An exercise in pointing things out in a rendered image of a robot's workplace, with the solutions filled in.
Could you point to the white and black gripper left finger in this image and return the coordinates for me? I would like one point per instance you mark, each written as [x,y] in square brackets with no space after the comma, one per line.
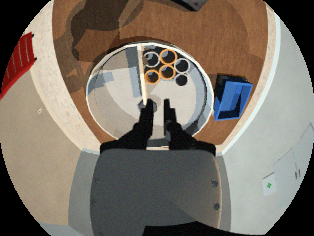
[139,135]

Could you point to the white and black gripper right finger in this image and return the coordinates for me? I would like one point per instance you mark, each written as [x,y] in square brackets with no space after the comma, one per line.
[177,137]

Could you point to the blue plastic crate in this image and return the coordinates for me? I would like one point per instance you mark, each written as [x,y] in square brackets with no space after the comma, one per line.
[231,105]

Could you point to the bronze cylinder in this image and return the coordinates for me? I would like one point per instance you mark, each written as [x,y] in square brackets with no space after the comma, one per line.
[168,62]
[152,80]
[169,75]

